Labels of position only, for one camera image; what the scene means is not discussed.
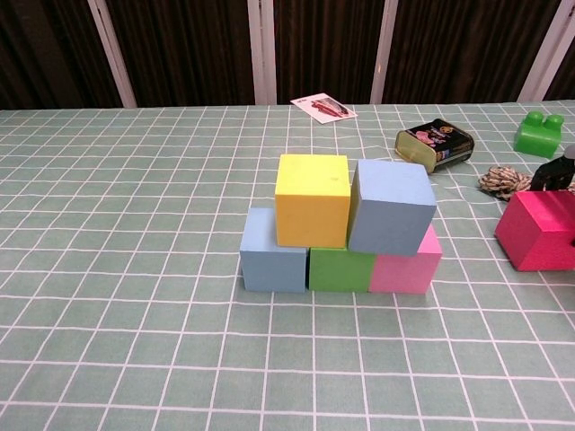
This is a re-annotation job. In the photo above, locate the dark brown pleated curtain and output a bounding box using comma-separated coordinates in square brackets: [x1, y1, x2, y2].
[0, 0, 575, 111]

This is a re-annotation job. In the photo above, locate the white frame post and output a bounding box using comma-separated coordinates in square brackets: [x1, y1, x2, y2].
[246, 0, 278, 105]
[370, 0, 401, 104]
[87, 0, 137, 109]
[516, 0, 575, 102]

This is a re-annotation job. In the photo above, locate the black printed tin can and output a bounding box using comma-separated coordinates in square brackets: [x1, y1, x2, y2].
[394, 118, 476, 174]

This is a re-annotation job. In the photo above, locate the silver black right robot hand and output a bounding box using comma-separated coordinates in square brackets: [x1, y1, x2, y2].
[531, 144, 575, 194]

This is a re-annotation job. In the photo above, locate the magenta red foam cube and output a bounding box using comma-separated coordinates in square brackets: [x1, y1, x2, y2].
[493, 189, 575, 273]

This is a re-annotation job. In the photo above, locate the speckled rope bundle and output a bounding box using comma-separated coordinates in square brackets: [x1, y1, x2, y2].
[476, 164, 540, 202]

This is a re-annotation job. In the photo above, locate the yellow foam cube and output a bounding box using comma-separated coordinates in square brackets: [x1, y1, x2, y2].
[274, 154, 351, 249]

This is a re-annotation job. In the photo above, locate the green foam cube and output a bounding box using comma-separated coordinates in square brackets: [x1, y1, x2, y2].
[307, 246, 376, 293]

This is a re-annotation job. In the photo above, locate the green checked tablecloth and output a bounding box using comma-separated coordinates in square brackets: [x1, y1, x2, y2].
[0, 101, 575, 431]

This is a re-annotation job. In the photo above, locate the light blue foam cube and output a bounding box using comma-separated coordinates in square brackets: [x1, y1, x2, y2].
[347, 159, 438, 257]
[239, 207, 309, 294]

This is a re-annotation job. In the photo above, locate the green studded toy brick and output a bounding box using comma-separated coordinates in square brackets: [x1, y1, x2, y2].
[513, 111, 565, 159]

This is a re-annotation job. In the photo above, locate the white playing card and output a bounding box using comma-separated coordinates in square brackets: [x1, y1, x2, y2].
[289, 92, 359, 123]

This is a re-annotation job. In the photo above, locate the pink foam cube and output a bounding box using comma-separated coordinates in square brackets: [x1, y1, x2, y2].
[368, 224, 444, 295]

